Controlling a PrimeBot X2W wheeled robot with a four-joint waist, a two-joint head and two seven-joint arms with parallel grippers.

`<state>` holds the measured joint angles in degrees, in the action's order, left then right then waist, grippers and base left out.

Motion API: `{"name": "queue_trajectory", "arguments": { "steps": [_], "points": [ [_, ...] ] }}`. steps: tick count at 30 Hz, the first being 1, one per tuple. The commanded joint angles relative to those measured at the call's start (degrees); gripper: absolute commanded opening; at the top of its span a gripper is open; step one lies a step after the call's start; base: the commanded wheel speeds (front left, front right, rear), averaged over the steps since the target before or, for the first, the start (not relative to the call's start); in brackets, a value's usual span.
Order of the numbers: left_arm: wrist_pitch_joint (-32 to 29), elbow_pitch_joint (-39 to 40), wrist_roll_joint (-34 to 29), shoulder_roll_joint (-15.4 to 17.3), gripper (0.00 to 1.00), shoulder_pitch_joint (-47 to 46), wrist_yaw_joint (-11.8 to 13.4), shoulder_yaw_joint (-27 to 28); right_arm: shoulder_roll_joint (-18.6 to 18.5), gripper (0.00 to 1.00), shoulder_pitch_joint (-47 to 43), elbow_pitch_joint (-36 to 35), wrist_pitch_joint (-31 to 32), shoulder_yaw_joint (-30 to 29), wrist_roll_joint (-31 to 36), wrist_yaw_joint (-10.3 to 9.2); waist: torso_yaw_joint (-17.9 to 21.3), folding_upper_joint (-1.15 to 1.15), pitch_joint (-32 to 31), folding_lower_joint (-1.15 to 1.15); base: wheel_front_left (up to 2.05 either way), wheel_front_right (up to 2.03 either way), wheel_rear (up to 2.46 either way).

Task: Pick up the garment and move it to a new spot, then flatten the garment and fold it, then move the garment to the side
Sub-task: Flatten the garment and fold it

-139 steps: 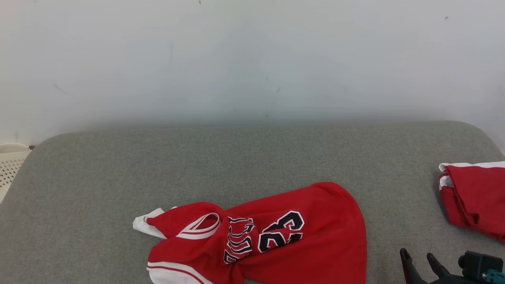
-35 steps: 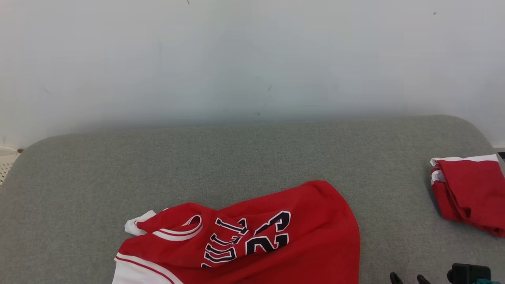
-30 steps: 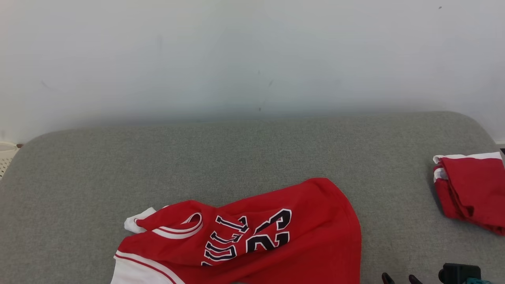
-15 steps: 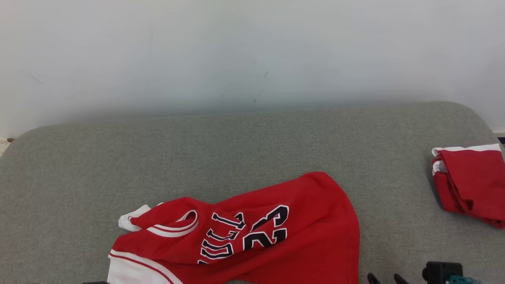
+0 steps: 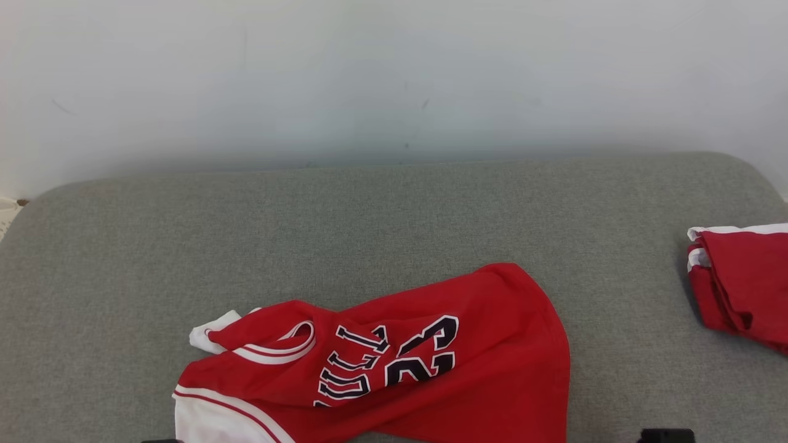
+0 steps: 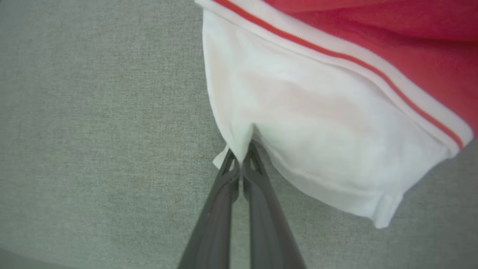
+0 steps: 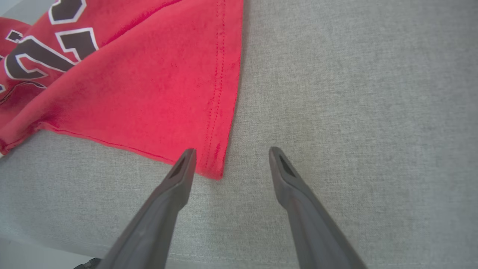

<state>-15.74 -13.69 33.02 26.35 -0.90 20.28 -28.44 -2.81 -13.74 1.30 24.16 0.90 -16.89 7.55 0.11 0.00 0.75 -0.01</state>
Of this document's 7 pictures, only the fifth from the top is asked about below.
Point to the red clothes stack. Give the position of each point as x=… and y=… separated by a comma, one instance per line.
x=751, y=277

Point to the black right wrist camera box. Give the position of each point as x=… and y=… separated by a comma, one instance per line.
x=668, y=437

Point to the red basketball jersey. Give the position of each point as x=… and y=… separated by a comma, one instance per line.
x=492, y=369

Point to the cream perforated laundry basket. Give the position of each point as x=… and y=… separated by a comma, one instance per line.
x=6, y=215

